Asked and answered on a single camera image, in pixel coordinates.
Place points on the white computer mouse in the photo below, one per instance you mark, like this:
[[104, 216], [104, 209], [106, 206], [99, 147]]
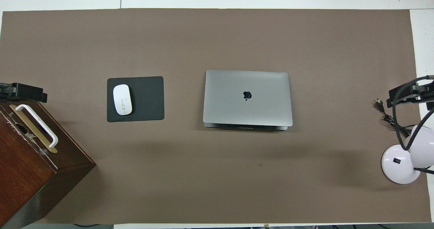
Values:
[[122, 99]]

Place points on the silver laptop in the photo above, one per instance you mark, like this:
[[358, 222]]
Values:
[[247, 110]]

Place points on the white desk lamp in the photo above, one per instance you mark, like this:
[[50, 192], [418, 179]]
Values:
[[396, 164]]

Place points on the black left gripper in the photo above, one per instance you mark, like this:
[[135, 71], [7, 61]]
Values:
[[5, 90]]

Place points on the brown wooden box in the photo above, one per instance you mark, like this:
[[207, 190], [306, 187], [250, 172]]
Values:
[[23, 174]]

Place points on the black mouse pad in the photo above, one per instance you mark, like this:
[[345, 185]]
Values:
[[149, 100]]

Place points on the brown table mat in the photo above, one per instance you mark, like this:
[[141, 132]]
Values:
[[217, 174]]

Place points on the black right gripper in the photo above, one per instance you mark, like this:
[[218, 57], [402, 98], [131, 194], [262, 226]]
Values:
[[428, 95]]

